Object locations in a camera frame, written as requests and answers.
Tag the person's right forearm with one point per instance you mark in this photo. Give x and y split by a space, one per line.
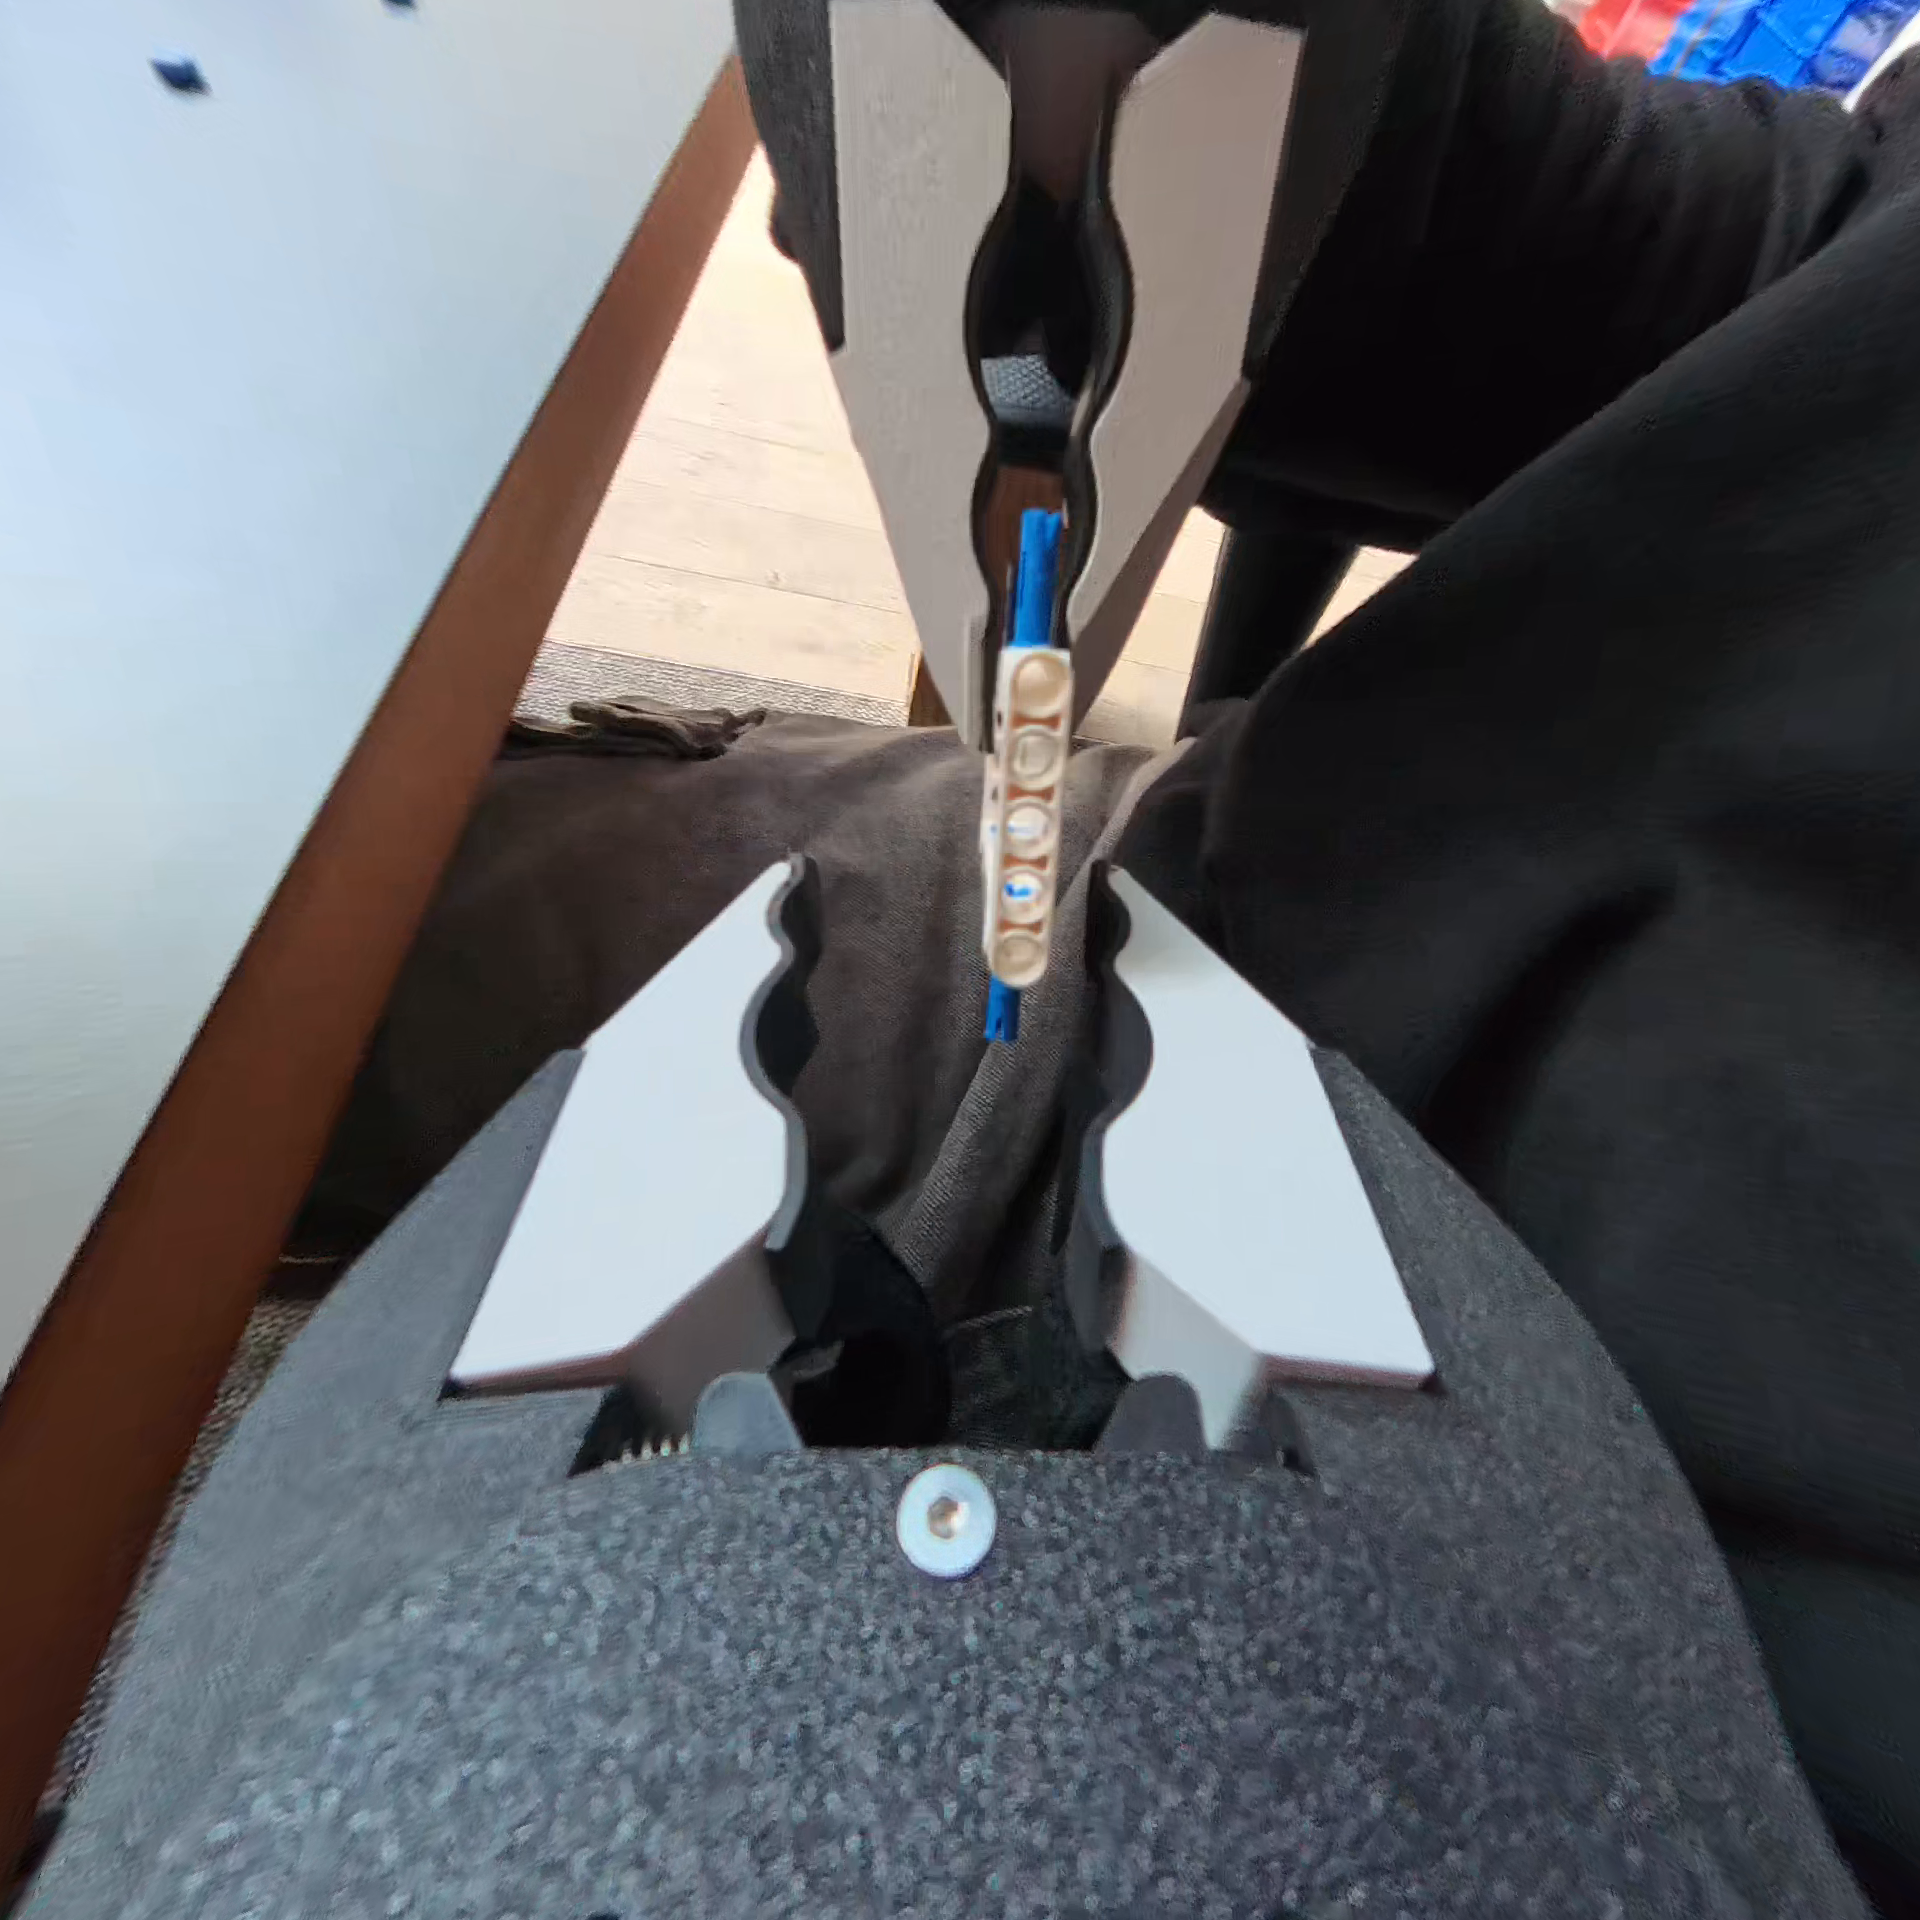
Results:
1501 224

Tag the dark fabric chair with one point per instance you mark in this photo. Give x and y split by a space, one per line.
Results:
1268 629

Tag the grey rug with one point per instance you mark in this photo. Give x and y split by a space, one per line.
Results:
721 675

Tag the person's dark grey trousers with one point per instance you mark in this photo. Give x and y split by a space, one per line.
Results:
675 856

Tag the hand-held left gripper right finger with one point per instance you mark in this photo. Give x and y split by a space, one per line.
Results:
1260 1200

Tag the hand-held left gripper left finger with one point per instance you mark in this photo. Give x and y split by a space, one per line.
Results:
645 1171

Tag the blue storage crate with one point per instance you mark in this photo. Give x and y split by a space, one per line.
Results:
1769 37

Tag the blue lego axle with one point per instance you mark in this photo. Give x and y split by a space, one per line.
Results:
1040 580

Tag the dark cloth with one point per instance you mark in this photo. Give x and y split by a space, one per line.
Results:
645 731

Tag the person's black jacket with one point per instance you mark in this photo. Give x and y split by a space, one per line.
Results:
1575 974

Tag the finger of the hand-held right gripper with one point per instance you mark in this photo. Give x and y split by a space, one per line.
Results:
1193 271
915 224

